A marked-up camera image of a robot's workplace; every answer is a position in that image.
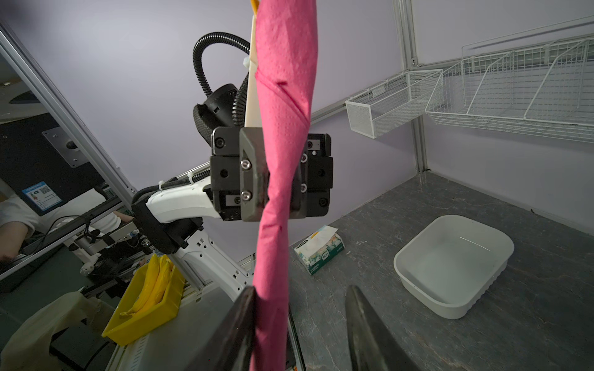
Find pink paper napkin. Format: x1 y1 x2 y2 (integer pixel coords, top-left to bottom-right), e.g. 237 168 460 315
250 1 318 370

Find orange plastic spoon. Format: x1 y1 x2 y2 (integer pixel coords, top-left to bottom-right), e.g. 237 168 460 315
250 0 260 15

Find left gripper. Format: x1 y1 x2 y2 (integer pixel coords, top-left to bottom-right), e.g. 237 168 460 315
210 127 334 222

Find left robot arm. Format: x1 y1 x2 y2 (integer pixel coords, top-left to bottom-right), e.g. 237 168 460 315
132 32 269 299

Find white mesh box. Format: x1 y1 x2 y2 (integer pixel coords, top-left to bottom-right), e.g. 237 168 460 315
345 70 443 139

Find white plastic tub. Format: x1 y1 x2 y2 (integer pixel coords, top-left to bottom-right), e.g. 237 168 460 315
393 215 514 320

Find white wire shelf basket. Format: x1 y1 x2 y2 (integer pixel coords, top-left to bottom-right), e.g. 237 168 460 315
426 16 593 143

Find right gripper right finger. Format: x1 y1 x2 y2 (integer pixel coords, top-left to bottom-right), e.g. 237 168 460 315
345 285 418 371

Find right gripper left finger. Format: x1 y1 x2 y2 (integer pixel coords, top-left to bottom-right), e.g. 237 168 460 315
185 286 256 370

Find person forearm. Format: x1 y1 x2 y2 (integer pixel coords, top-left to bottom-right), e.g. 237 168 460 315
1 195 39 263

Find yellow plastic bin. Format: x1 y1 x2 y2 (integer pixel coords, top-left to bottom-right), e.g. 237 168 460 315
102 254 186 346

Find tissue pack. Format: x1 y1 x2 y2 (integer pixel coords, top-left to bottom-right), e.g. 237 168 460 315
294 226 345 275

